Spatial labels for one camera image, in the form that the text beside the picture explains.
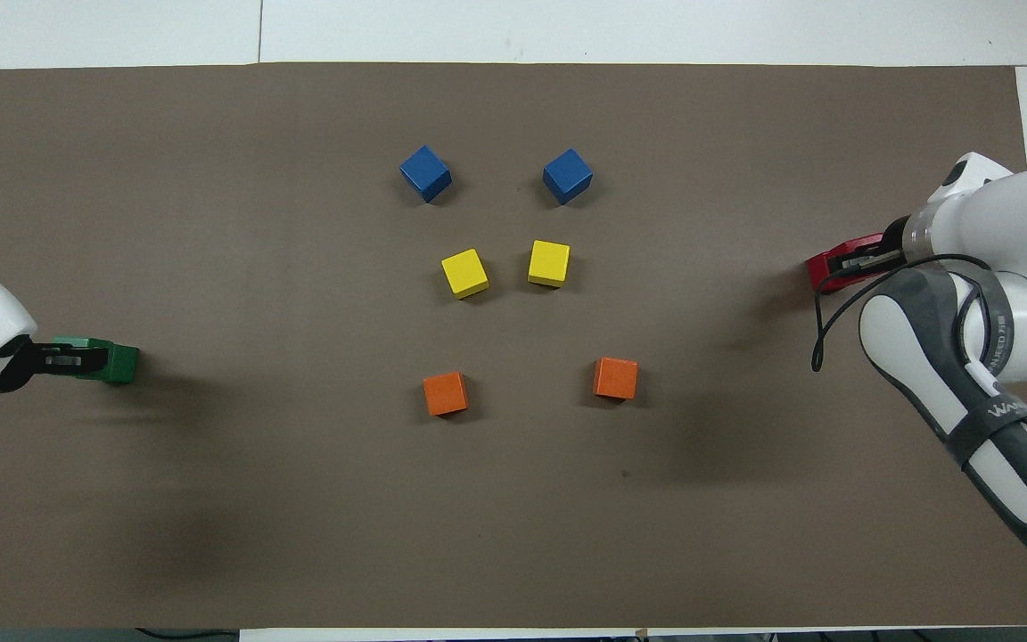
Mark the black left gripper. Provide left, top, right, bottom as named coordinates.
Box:
left=0, top=337, right=110, bottom=393

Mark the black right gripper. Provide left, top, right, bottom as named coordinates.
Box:
left=837, top=214, right=911, bottom=273

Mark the orange wooden block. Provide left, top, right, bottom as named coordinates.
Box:
left=593, top=357, right=639, bottom=401
left=423, top=371, right=470, bottom=417

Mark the brown table mat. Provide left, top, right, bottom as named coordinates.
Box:
left=0, top=61, right=1027, bottom=630

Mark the blue wooden block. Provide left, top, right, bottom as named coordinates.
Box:
left=542, top=147, right=594, bottom=206
left=399, top=145, right=453, bottom=203

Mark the yellow wooden block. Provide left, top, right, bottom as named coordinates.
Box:
left=440, top=248, right=490, bottom=300
left=527, top=239, right=571, bottom=289

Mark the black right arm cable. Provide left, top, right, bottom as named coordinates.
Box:
left=811, top=253, right=998, bottom=373

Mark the black floor cable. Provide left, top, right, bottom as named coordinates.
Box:
left=135, top=628, right=240, bottom=642

